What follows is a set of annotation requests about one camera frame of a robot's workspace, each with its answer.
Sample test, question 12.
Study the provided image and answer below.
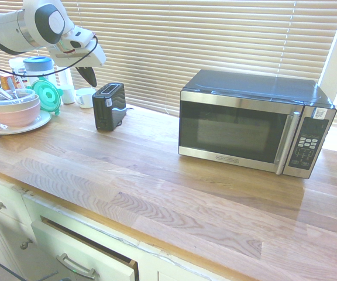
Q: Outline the stainless steel black microwave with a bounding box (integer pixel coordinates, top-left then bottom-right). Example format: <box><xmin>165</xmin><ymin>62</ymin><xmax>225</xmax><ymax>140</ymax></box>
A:
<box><xmin>178</xmin><ymin>69</ymin><xmax>337</xmax><ymax>179</ymax></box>

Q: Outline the white cabinet door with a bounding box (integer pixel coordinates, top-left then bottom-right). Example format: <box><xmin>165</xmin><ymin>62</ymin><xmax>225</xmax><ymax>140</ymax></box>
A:
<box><xmin>0</xmin><ymin>204</ymin><xmax>37</xmax><ymax>281</ymax></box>

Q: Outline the small white cup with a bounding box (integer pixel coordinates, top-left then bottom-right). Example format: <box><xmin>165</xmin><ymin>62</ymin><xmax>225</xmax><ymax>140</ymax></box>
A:
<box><xmin>60</xmin><ymin>85</ymin><xmax>76</xmax><ymax>105</ymax></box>

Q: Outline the black two-slot toaster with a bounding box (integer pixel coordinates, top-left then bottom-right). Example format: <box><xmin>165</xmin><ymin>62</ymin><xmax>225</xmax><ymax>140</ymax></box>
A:
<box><xmin>91</xmin><ymin>82</ymin><xmax>126</xmax><ymax>132</ymax></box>

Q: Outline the wide beige window blind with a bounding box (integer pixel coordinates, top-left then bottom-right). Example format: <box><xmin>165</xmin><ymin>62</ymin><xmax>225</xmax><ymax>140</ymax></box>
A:
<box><xmin>56</xmin><ymin>0</ymin><xmax>337</xmax><ymax>129</ymax></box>

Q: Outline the white open drawer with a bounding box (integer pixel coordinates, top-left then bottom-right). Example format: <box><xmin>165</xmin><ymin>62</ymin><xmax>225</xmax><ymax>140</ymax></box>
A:
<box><xmin>30</xmin><ymin>217</ymin><xmax>139</xmax><ymax>281</ymax></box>

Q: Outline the orange box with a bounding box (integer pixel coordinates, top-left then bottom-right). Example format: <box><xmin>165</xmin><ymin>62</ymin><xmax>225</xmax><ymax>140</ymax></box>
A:
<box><xmin>0</xmin><ymin>74</ymin><xmax>19</xmax><ymax>90</ymax></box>

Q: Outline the green plastic container lid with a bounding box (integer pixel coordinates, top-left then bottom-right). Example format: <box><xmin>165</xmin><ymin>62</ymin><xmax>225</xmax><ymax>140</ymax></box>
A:
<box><xmin>30</xmin><ymin>76</ymin><xmax>63</xmax><ymax>116</ymax></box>

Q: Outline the pink bowl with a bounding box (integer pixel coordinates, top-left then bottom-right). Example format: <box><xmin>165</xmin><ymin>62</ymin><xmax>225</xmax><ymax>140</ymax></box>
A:
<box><xmin>0</xmin><ymin>101</ymin><xmax>43</xmax><ymax>128</ymax></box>

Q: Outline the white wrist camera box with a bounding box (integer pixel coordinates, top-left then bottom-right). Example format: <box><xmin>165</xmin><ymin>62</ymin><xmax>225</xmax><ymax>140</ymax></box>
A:
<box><xmin>62</xmin><ymin>28</ymin><xmax>94</xmax><ymax>49</ymax></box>

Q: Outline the white mug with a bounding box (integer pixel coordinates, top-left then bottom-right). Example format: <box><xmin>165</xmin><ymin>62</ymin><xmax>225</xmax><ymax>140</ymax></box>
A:
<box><xmin>75</xmin><ymin>87</ymin><xmax>97</xmax><ymax>109</ymax></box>

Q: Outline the clear plastic container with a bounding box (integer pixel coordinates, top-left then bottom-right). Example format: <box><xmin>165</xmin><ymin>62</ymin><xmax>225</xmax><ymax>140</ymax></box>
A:
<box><xmin>0</xmin><ymin>88</ymin><xmax>36</xmax><ymax>107</ymax></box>

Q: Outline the white jug with blue lid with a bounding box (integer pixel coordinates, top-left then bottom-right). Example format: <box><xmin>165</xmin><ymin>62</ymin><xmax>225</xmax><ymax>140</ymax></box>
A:
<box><xmin>23</xmin><ymin>56</ymin><xmax>58</xmax><ymax>88</ymax></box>

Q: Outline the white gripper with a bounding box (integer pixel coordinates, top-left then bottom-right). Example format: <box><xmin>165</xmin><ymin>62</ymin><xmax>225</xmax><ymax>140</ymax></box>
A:
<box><xmin>49</xmin><ymin>43</ymin><xmax>106</xmax><ymax>88</ymax></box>

